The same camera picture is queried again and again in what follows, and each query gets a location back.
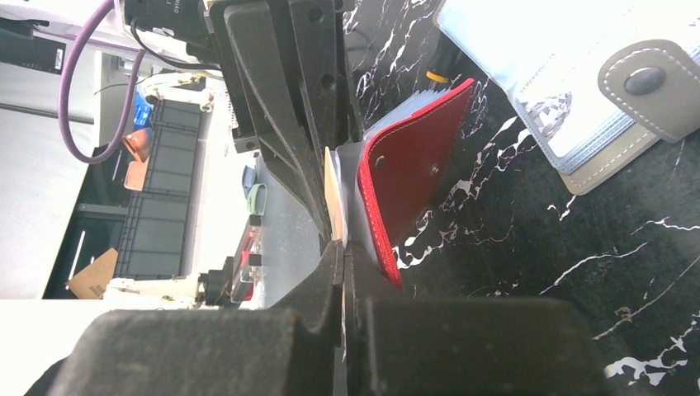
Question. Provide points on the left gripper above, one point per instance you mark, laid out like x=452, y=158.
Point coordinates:
x=248, y=35

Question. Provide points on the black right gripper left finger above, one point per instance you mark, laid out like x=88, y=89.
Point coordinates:
x=287, y=349

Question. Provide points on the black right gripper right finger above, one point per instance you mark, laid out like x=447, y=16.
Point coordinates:
x=398, y=345

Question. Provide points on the red card holder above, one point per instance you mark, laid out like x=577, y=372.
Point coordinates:
x=387, y=179

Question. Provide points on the gold card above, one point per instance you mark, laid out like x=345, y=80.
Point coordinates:
x=335, y=196

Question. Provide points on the small white robot arm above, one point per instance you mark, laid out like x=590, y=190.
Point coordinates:
x=344, y=328

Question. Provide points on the silver VIP card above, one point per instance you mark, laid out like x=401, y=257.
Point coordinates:
x=557, y=97

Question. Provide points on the cardboard box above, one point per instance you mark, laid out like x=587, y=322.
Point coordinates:
x=91, y=281

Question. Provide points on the black yellow screwdriver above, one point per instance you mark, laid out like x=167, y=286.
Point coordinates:
x=441, y=66

